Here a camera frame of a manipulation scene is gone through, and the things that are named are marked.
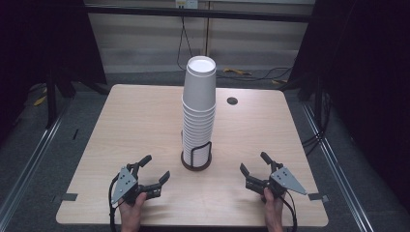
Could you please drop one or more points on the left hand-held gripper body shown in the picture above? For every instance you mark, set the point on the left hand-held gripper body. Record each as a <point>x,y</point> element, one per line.
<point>124,185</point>

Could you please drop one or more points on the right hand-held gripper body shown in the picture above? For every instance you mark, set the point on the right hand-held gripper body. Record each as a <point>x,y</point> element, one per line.
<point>285,180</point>

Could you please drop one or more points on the stack of white paper cups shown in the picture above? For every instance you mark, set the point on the stack of white paper cups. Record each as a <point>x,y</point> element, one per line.
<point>198,132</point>

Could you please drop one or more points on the person's left hand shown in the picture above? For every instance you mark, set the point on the person's left hand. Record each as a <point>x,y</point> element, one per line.
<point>131,216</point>

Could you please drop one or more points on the person's right hand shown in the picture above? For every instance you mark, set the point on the person's right hand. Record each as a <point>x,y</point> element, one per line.
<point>274,212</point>

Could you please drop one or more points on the grey tape piece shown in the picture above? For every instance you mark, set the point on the grey tape piece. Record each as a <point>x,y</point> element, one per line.
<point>69,197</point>
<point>317,197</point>

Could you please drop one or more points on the black table grommet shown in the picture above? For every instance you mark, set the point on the black table grommet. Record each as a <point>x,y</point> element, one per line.
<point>232,101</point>

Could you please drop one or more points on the yellow strip on floor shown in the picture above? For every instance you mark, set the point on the yellow strip on floor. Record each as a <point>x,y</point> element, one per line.
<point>237,71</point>

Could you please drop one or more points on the black metal stand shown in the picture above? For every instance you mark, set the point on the black metal stand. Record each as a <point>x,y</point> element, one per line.
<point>51,103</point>

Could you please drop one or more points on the yellow scrap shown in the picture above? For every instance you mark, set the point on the yellow scrap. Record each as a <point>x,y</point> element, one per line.
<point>40,101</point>

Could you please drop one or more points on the black curtain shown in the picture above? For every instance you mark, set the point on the black curtain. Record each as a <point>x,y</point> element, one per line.
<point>364,80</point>
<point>42,42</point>

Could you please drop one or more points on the black horizontal bar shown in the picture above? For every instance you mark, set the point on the black horizontal bar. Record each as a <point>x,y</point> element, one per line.
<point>193,13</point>

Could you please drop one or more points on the metal floor rail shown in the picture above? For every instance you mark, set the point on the metal floor rail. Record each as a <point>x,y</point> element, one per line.
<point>32,161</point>
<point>338,167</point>

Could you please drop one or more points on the white wall socket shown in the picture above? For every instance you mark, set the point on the white wall socket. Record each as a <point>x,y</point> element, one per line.
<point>187,4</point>

